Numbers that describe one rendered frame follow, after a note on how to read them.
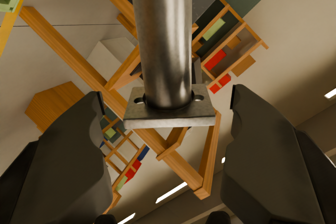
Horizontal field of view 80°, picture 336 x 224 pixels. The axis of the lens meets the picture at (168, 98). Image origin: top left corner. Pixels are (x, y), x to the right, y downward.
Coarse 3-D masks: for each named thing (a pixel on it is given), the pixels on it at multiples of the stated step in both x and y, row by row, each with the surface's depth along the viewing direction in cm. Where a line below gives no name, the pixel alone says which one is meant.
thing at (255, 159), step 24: (240, 96) 10; (240, 120) 9; (264, 120) 9; (288, 120) 9; (240, 144) 8; (264, 144) 8; (288, 144) 7; (240, 168) 7; (264, 168) 7; (288, 168) 7; (240, 192) 6; (264, 192) 6; (288, 192) 6; (312, 192) 6; (240, 216) 7; (264, 216) 6; (288, 216) 5; (312, 216) 5
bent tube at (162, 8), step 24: (144, 0) 9; (168, 0) 9; (144, 24) 10; (168, 24) 9; (144, 48) 10; (168, 48) 10; (144, 72) 11; (168, 72) 11; (144, 96) 14; (168, 96) 12; (192, 96) 13; (144, 120) 12; (168, 120) 12; (192, 120) 12
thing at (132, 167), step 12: (108, 120) 664; (120, 120) 642; (108, 132) 576; (120, 132) 666; (132, 132) 638; (108, 144) 544; (120, 144) 567; (132, 144) 669; (144, 144) 633; (108, 156) 514; (120, 156) 545; (132, 168) 547; (120, 180) 499
